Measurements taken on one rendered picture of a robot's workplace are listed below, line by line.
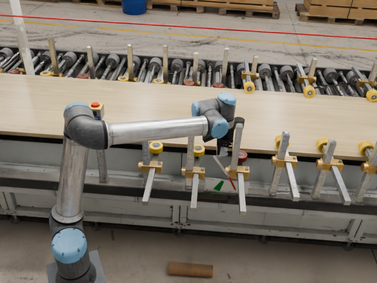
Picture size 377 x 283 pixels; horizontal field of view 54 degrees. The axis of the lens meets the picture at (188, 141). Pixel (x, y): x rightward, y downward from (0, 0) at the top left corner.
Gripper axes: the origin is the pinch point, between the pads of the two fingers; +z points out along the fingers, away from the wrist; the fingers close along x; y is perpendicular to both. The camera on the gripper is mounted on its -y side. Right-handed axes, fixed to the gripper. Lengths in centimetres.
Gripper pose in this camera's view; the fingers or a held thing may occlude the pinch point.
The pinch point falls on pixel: (217, 156)
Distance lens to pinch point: 199.0
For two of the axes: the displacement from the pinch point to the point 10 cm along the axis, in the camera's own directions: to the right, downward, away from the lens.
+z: -0.3, 8.1, 5.8
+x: 0.7, -5.8, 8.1
